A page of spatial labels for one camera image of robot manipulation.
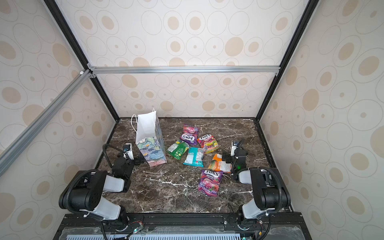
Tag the white floral paper bag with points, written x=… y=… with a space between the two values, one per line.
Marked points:
x=149 y=138

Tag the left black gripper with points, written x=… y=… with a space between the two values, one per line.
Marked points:
x=138 y=162

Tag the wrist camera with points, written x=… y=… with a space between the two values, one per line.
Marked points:
x=128 y=151
x=234 y=146

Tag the orange Fox's candy bag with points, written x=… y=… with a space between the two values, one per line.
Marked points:
x=217 y=164

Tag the horizontal back aluminium rail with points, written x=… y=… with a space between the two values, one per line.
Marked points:
x=178 y=70

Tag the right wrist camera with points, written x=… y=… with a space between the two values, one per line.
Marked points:
x=234 y=146

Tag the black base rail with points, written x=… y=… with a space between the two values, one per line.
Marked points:
x=202 y=226

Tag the purple Fox's berries bag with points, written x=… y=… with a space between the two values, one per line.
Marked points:
x=210 y=182

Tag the green snack bag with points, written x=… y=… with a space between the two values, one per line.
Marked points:
x=177 y=149

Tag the purple Fox's candy bag far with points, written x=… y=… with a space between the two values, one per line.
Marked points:
x=190 y=135

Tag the red yellow Fox's candy bag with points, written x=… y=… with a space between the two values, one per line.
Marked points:
x=209 y=143

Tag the left side aluminium rail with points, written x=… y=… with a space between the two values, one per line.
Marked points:
x=25 y=138

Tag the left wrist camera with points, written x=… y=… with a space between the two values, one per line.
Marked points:
x=128 y=151

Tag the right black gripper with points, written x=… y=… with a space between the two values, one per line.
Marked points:
x=229 y=157

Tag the teal snack bag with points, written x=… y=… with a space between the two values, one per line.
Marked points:
x=195 y=157

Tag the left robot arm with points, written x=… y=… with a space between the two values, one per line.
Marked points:
x=84 y=194

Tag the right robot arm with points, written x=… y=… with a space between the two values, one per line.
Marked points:
x=270 y=193

